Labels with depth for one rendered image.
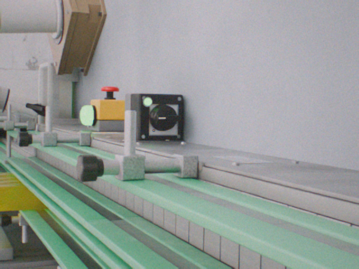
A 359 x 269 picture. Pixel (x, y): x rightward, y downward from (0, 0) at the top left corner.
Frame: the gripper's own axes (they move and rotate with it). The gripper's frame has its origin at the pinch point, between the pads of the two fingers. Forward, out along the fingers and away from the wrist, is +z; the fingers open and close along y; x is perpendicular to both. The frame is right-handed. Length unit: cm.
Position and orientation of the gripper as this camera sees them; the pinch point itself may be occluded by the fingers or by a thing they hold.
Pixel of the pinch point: (54, 114)
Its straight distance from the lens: 177.0
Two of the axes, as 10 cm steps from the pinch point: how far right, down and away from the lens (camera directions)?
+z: 8.8, 2.5, 4.0
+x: 2.4, -9.7, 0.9
